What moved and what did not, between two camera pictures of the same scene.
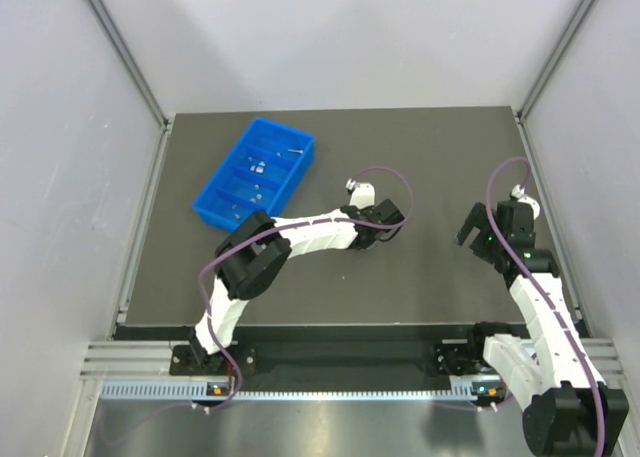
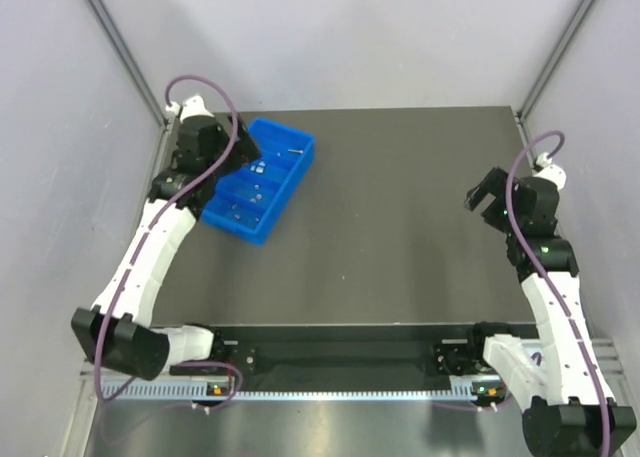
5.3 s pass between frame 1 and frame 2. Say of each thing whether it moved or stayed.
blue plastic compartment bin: stayed
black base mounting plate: stayed
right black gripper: moved
